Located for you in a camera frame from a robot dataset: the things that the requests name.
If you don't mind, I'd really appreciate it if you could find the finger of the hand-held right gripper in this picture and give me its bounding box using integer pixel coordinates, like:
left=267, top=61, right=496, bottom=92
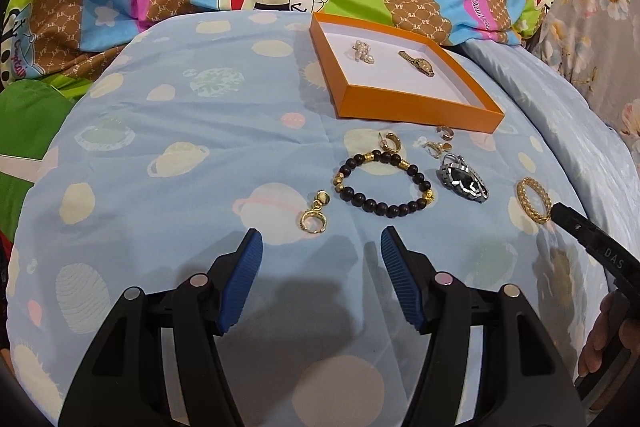
left=549, top=202, right=640, bottom=295

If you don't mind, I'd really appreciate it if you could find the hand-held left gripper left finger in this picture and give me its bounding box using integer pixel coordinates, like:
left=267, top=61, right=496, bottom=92
left=59, top=228, right=264, bottom=427

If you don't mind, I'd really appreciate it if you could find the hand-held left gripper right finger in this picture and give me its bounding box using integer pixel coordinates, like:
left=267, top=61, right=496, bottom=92
left=380, top=226, right=586, bottom=427

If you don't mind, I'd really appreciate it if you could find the gold chain bangle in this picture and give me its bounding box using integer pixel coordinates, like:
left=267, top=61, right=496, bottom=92
left=516, top=177, right=553, bottom=224

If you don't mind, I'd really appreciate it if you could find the black bead bracelet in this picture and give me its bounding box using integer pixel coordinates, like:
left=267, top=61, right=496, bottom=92
left=333, top=150, right=435, bottom=216

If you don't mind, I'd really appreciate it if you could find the gold ring drop earring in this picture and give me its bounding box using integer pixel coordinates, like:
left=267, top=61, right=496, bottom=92
left=300, top=190, right=332, bottom=234

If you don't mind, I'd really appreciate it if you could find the silver wristwatch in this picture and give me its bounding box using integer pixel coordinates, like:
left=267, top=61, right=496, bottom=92
left=438, top=154, right=490, bottom=204

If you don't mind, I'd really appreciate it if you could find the gold disc earring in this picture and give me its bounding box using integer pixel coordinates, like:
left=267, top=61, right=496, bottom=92
left=423, top=140, right=454, bottom=160

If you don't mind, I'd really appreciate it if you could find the orange jewelry box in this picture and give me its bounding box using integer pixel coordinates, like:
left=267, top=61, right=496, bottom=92
left=309, top=12, right=506, bottom=135

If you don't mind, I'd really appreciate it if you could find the pearl jewelry piece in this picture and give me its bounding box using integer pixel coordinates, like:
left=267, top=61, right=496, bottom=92
left=350, top=39, right=376, bottom=66

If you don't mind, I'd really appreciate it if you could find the person's right hand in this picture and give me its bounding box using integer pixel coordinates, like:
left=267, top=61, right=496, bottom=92
left=576, top=291, right=635, bottom=379

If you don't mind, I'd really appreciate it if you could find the light blue quilt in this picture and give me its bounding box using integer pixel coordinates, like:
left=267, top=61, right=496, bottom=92
left=460, top=39, right=640, bottom=308

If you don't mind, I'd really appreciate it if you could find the gold wristwatch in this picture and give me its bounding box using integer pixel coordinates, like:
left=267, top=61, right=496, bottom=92
left=398, top=50, right=436, bottom=78

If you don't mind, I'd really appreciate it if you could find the grey floral cloth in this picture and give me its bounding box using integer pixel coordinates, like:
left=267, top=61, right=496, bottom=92
left=530, top=0, right=640, bottom=140

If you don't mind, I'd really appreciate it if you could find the green pillow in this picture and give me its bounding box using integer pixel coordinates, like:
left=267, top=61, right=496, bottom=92
left=0, top=74, right=76, bottom=240

